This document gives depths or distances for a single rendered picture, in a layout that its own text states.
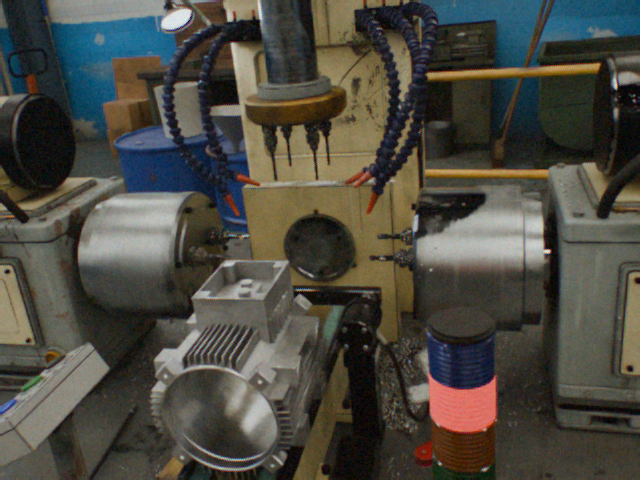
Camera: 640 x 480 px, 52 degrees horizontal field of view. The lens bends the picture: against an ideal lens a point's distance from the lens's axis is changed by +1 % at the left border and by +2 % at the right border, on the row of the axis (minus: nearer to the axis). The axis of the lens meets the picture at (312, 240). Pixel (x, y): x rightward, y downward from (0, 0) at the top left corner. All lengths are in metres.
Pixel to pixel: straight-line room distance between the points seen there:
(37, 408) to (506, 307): 0.68
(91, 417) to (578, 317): 0.87
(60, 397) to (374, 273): 0.66
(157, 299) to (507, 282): 0.61
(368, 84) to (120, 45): 6.56
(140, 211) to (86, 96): 7.02
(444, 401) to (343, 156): 0.82
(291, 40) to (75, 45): 7.12
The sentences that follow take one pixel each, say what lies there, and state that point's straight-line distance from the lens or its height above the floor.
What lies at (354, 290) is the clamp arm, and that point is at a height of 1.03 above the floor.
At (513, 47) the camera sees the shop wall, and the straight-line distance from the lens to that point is 6.17.
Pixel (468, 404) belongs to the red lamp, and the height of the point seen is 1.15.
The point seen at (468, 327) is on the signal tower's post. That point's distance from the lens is 0.59.
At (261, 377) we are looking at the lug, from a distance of 0.79.
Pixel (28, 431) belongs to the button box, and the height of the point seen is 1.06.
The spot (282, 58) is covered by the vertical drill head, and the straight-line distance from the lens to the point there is 1.11.
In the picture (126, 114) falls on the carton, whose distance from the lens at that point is 6.90.
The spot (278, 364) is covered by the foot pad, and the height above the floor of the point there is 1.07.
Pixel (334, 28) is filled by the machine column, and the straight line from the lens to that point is 1.31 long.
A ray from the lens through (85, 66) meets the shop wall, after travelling 8.14.
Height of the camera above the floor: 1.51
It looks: 22 degrees down
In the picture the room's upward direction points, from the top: 6 degrees counter-clockwise
